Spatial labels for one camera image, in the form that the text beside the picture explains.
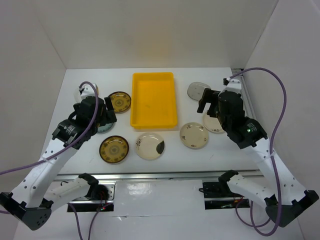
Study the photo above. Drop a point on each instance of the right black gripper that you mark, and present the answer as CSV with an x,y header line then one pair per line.
x,y
209,96

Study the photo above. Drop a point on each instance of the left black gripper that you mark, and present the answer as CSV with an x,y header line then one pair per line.
x,y
108,116

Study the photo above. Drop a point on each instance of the blue floral plate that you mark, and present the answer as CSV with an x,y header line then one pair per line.
x,y
105,128

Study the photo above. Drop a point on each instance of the cream plate with characters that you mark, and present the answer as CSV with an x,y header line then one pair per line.
x,y
194,135

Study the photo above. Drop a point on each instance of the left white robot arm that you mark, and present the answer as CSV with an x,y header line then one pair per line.
x,y
32,202

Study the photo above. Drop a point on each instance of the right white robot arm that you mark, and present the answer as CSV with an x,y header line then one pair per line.
x,y
285,198

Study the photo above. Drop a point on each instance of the yellow plastic bin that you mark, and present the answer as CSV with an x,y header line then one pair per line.
x,y
153,101

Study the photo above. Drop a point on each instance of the yellow patterned plate upper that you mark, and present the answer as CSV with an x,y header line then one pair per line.
x,y
121,101

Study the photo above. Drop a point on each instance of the yellow patterned plate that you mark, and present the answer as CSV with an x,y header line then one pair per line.
x,y
121,101
114,149

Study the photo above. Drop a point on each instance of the cream plate black brushstroke right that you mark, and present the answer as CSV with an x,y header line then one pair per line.
x,y
212,124

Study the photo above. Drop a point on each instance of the cream plate black brushstroke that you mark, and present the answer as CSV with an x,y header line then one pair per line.
x,y
149,146
212,124

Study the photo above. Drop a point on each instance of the clear grey plastic plate right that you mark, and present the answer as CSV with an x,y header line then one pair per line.
x,y
196,89

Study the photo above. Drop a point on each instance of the yellow patterned plate lower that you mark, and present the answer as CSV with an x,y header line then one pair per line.
x,y
114,149

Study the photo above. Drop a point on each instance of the cream plate black brushstroke lower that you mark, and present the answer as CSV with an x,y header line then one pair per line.
x,y
149,146

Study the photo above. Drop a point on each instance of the white front cover board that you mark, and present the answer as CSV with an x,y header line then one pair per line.
x,y
158,198

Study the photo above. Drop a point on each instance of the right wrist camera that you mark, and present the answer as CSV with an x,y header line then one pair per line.
x,y
232,85

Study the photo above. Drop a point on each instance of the aluminium rail right side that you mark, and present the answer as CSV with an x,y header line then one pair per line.
x,y
246,97

